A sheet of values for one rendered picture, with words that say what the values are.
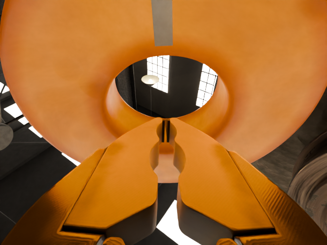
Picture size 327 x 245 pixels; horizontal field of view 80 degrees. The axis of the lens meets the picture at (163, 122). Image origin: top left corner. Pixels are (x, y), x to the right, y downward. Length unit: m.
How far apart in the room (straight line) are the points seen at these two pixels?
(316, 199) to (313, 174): 0.05
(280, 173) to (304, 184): 0.22
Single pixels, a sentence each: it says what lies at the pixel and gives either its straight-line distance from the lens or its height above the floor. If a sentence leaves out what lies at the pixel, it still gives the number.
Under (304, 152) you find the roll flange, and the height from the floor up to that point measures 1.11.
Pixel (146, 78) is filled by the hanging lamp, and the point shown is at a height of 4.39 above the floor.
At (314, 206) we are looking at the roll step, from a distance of 0.50.
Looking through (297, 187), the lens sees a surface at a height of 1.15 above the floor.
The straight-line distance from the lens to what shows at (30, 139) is 10.78.
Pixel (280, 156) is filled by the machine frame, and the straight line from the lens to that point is 0.66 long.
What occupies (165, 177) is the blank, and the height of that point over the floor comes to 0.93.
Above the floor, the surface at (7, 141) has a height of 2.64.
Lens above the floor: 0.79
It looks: 43 degrees up
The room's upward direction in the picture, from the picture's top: 178 degrees counter-clockwise
